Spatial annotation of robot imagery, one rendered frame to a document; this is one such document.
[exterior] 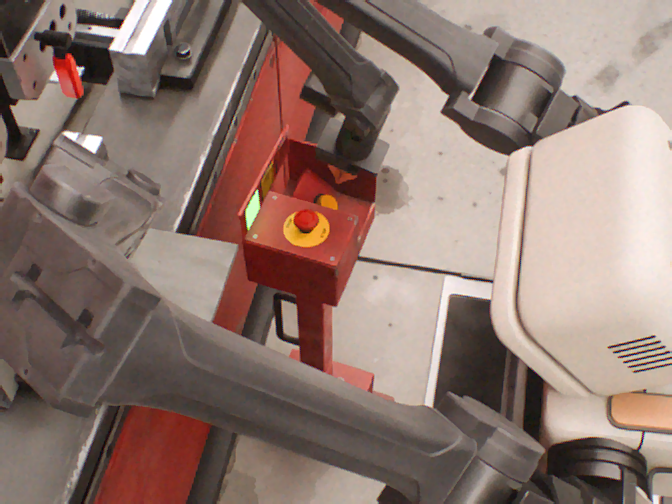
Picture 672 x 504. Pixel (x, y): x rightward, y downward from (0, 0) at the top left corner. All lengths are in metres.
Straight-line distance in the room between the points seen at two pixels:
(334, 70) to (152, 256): 0.33
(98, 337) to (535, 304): 0.37
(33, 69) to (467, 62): 0.49
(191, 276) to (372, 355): 1.13
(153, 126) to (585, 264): 0.91
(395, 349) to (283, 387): 1.68
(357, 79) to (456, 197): 1.33
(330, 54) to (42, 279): 0.71
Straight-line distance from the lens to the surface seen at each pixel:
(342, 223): 1.44
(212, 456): 2.05
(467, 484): 0.71
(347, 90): 1.19
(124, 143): 1.46
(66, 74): 1.11
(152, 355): 0.49
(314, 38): 1.12
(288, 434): 0.57
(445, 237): 2.41
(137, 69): 1.48
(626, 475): 0.80
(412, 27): 0.94
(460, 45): 0.95
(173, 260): 1.15
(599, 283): 0.69
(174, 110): 1.49
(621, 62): 2.98
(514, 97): 0.95
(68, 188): 0.52
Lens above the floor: 1.93
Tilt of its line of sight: 55 degrees down
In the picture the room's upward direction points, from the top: straight up
